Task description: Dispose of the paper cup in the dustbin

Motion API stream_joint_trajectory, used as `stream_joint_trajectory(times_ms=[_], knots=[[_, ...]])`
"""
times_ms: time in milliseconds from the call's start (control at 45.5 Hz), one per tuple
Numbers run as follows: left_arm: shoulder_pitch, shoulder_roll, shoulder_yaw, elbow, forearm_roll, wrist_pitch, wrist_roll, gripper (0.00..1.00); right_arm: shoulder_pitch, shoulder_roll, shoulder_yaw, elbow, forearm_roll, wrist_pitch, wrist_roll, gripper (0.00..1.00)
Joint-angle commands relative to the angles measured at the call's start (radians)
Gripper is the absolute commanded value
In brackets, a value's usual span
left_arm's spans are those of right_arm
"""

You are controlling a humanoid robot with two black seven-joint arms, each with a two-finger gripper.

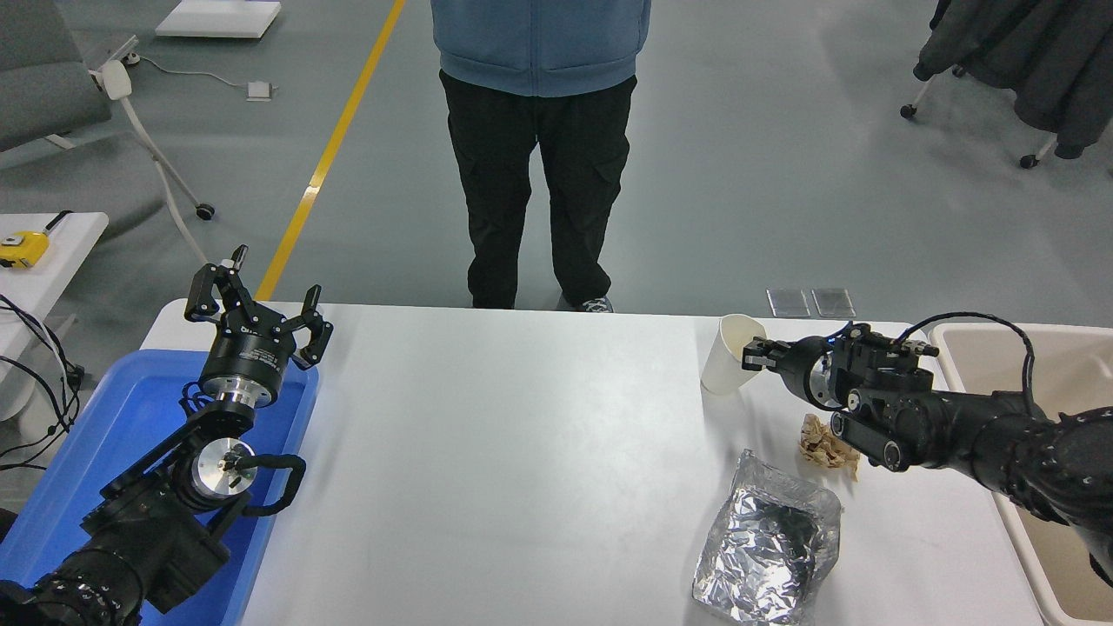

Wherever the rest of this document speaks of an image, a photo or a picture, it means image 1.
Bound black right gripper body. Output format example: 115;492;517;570
770;336;831;404

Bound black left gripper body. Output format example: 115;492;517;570
200;304;298;394

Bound white paper cup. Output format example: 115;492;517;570
700;314;768;396

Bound crumpled tan paper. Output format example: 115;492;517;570
798;414;862;482

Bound blue plastic tray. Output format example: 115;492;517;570
0;350;320;626

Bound white side table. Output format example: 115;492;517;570
0;212;110;423

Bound crumpled silver foil tray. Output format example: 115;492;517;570
692;450;843;626

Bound large pale bin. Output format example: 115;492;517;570
929;323;1113;626

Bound yellow tape measure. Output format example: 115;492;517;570
0;230;50;269

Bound white flat board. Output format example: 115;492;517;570
155;0;283;40

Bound grey upholstered chair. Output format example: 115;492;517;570
0;0;114;154

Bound white wheeled coat rack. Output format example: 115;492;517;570
900;65;1060;170

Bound dark coats on rack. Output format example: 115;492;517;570
913;0;1113;160

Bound black cables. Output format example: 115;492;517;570
0;294;85;472

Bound white floor cable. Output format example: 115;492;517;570
126;54;253;90

